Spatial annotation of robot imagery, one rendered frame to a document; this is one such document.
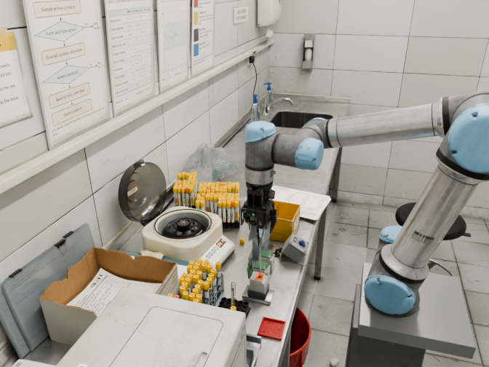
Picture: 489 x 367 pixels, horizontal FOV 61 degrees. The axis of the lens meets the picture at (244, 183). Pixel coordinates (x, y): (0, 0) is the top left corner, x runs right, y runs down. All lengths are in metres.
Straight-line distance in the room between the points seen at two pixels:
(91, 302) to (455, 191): 0.97
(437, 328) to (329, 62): 2.52
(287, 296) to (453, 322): 0.46
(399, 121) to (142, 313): 0.70
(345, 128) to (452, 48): 2.44
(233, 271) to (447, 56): 2.50
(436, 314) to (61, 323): 1.01
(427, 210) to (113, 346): 0.67
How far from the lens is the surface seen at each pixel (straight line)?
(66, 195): 1.33
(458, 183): 0.92
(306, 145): 0.98
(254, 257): 1.46
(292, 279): 1.40
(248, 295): 1.31
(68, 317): 1.21
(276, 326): 1.24
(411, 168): 3.67
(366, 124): 1.05
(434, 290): 1.40
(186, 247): 1.36
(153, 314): 0.86
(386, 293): 1.06
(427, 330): 1.27
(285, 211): 1.65
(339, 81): 3.46
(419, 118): 1.03
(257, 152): 1.02
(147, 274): 1.31
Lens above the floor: 1.75
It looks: 26 degrees down
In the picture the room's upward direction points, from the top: straight up
